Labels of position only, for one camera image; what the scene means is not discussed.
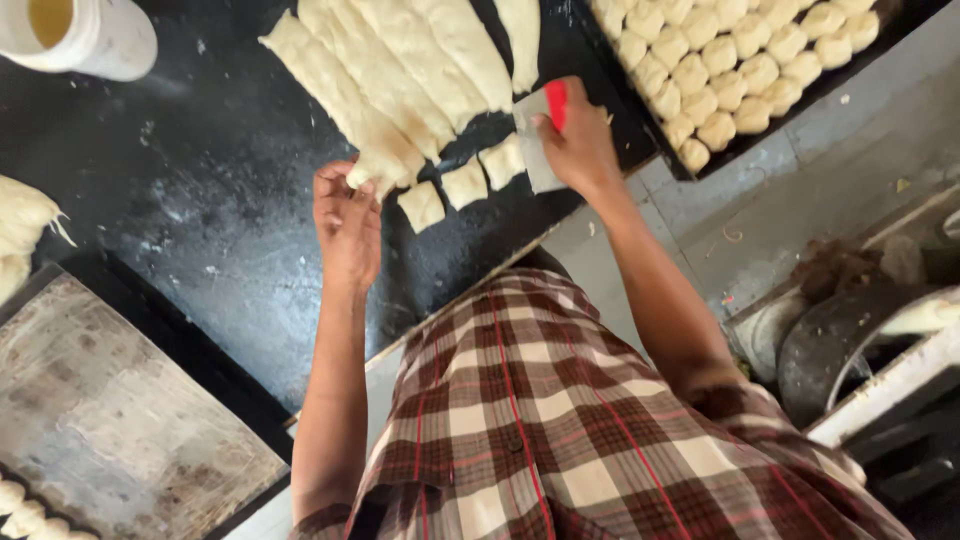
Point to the person's right hand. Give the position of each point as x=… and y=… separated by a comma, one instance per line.
x=583, y=154

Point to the person's left fingers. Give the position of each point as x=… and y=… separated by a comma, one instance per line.
x=337, y=191

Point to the dark round metal pan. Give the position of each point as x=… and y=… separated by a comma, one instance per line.
x=821, y=352

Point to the large dough lump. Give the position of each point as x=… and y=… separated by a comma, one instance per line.
x=19, y=225

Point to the person's left hand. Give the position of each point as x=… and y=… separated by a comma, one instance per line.
x=349, y=240

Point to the white container with oil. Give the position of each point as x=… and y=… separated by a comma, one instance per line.
x=97, y=37

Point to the rows of round dough balls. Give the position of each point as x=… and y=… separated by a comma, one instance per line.
x=720, y=67

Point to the dirty white metal machine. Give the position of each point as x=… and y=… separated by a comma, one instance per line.
x=885, y=390

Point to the cut square dough piece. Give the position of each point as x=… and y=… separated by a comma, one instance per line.
x=503, y=160
x=465, y=183
x=421, y=206

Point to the worn grey metal baking tray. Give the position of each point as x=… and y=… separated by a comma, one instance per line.
x=127, y=420

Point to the person's right fingers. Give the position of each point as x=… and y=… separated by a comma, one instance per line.
x=577, y=112

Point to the group of pale dough rolls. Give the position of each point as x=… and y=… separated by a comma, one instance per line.
x=26, y=517

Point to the long dough strip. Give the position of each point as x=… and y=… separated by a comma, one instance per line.
x=472, y=52
x=523, y=37
x=375, y=67
x=337, y=94
x=427, y=64

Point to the brown checked shirt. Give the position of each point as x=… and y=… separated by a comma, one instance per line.
x=540, y=420

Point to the black baking tray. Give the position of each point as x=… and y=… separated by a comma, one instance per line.
x=232, y=375

